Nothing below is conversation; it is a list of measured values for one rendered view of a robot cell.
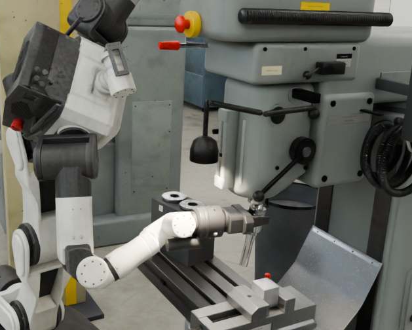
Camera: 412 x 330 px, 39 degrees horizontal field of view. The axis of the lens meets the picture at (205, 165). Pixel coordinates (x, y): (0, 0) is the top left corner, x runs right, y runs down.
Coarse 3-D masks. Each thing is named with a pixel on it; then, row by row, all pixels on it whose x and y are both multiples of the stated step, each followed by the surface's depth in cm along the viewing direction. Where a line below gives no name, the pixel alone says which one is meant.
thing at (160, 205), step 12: (168, 192) 211; (180, 192) 212; (156, 204) 207; (168, 204) 203; (180, 204) 200; (192, 204) 203; (204, 204) 201; (156, 216) 209; (204, 240) 201; (168, 252) 206; (180, 252) 201; (192, 252) 198; (204, 252) 203; (192, 264) 200
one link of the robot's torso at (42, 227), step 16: (16, 144) 177; (16, 160) 179; (16, 176) 184; (32, 176) 178; (32, 192) 179; (48, 192) 188; (32, 208) 184; (48, 208) 190; (32, 224) 186; (48, 224) 186; (32, 240) 185; (48, 240) 187; (32, 256) 186; (48, 256) 188
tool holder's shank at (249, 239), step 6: (246, 234) 164; (252, 234) 164; (246, 240) 165; (252, 240) 164; (246, 246) 165; (246, 252) 165; (240, 258) 167; (246, 258) 166; (240, 264) 167; (246, 264) 166
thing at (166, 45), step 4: (160, 44) 145; (164, 44) 145; (168, 44) 145; (172, 44) 146; (176, 44) 146; (180, 44) 148; (184, 44) 148; (188, 44) 149; (192, 44) 149; (196, 44) 150; (200, 44) 150; (204, 44) 151; (208, 44) 151; (160, 48) 145; (164, 48) 145; (168, 48) 146; (172, 48) 146; (176, 48) 147
